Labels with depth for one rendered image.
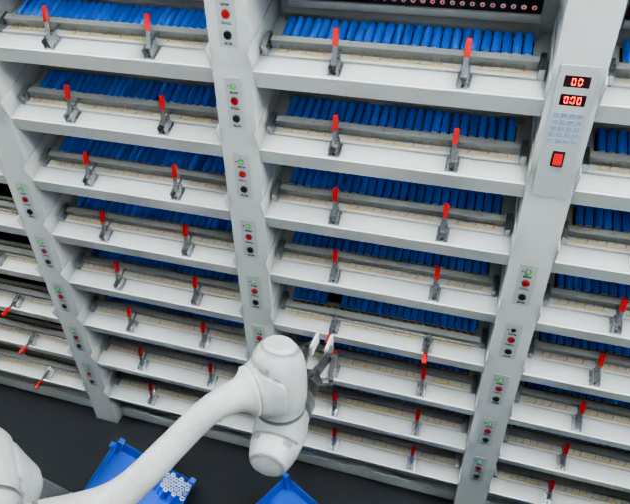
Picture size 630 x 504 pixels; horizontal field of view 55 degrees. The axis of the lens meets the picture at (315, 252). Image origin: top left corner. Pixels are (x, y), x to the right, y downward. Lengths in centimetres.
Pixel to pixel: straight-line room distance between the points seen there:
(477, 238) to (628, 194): 33
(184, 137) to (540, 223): 85
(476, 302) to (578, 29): 70
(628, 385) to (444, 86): 93
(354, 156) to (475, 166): 27
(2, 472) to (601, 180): 130
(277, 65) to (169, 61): 25
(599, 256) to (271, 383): 79
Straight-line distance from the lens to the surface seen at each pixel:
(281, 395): 118
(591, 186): 138
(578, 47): 124
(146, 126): 159
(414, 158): 138
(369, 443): 217
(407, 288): 159
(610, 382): 176
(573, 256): 149
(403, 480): 228
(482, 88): 128
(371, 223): 149
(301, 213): 153
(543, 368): 173
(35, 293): 233
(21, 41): 170
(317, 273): 163
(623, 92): 132
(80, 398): 267
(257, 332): 183
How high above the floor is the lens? 197
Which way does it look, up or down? 37 degrees down
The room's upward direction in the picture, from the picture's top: 1 degrees counter-clockwise
